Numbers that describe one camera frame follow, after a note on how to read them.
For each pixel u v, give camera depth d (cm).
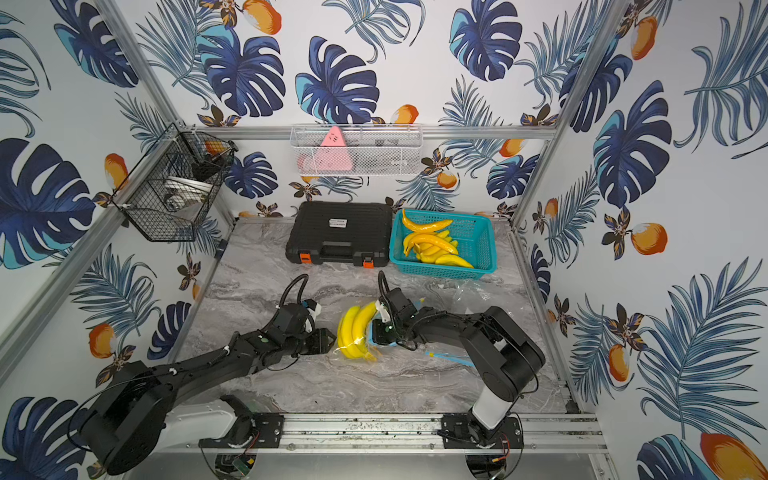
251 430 69
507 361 46
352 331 84
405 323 71
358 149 92
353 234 110
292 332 68
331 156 90
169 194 84
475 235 113
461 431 74
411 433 76
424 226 111
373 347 81
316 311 82
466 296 93
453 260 102
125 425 41
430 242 107
